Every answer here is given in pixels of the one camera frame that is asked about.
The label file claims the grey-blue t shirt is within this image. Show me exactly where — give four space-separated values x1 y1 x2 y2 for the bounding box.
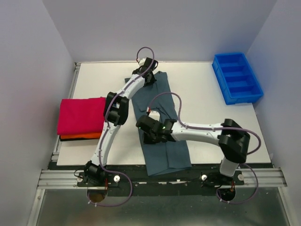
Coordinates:
131 71 191 176

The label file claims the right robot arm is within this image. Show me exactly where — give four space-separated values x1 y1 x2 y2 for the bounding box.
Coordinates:
136 115 250 185

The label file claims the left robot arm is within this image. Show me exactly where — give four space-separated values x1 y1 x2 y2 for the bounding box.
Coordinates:
84 57 158 186

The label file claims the folded orange t shirt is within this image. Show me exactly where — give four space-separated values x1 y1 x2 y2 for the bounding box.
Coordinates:
60 132 102 140

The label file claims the folded magenta t shirt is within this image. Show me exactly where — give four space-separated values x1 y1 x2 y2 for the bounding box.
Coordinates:
57 97 106 136

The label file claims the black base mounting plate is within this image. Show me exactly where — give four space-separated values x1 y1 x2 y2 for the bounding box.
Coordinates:
48 162 238 197

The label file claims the blue plastic bin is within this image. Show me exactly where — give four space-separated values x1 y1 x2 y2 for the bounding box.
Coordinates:
212 52 263 105

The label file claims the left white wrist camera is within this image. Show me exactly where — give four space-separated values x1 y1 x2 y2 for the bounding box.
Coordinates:
136 57 146 67

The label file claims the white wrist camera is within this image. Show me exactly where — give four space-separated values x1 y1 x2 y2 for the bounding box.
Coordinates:
148 110 160 121
136 57 146 67

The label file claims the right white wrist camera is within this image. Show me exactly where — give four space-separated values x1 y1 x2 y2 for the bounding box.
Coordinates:
148 110 160 121

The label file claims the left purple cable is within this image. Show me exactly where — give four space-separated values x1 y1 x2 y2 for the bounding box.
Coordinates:
94 47 156 208

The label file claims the purple cable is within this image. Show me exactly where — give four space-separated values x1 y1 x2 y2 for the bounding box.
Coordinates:
147 92 262 205
94 47 156 208

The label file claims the left table edge rail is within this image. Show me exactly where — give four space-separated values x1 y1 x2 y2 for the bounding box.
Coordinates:
50 62 81 161

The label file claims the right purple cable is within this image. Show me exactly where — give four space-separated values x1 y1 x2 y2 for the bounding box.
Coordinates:
147 92 262 205

